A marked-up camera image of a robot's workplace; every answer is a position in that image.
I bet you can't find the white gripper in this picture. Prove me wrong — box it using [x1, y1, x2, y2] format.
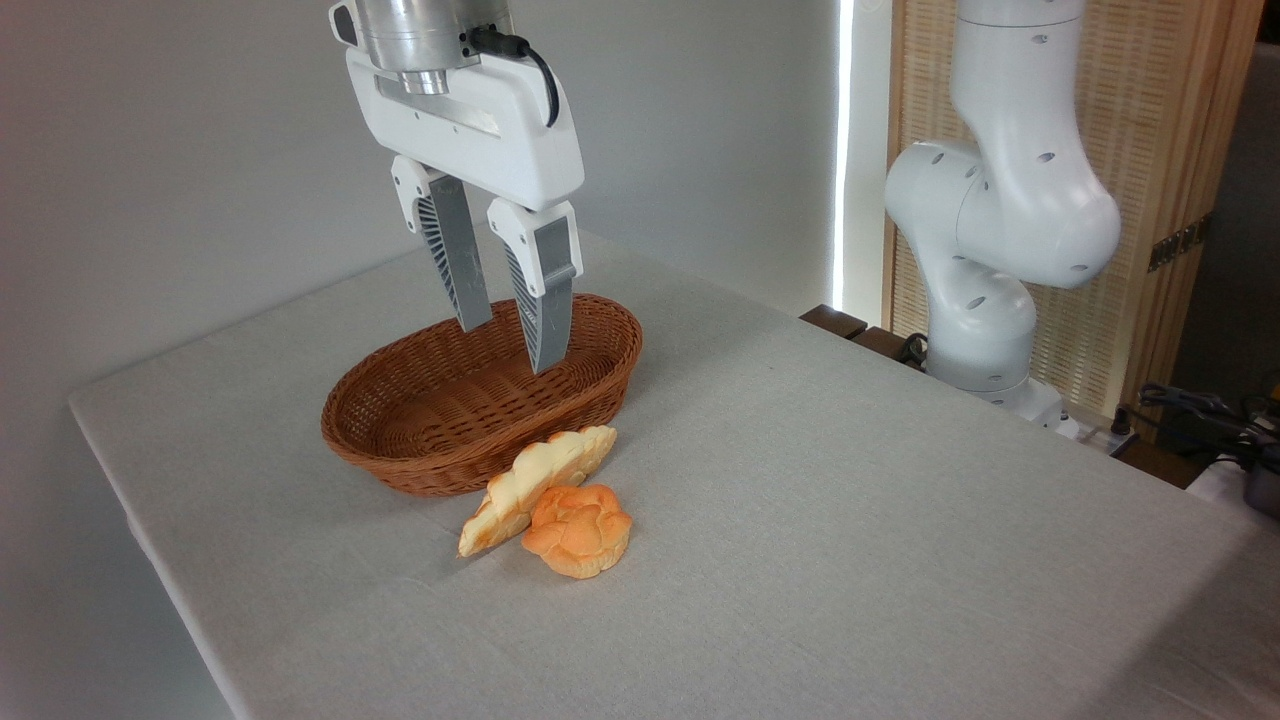
[330, 2, 585, 375]

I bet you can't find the long pale bread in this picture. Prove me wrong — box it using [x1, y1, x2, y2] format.
[458, 425, 619, 558]

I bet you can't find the round orange bread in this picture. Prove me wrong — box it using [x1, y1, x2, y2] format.
[521, 484, 634, 580]

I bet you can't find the brown wicker basket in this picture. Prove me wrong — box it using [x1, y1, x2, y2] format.
[321, 293, 644, 498]

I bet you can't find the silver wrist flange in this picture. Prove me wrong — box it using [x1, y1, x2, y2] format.
[355, 0, 513, 97]

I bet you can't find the grey tablecloth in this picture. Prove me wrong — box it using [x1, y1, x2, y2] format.
[68, 228, 1280, 720]

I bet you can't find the white power strip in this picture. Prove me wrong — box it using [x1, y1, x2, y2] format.
[1060, 405, 1141, 459]

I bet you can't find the black screen hinge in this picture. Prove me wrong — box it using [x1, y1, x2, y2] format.
[1148, 215, 1213, 273]

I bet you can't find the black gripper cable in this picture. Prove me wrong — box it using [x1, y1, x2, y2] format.
[470, 27, 561, 129]

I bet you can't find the dark wooden mount table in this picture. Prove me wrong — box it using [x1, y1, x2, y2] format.
[800, 304, 1236, 491]

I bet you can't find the white window frame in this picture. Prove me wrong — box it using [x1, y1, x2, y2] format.
[832, 0, 893, 313]

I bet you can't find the black cable bundle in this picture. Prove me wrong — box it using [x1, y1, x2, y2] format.
[1138, 383, 1280, 471]

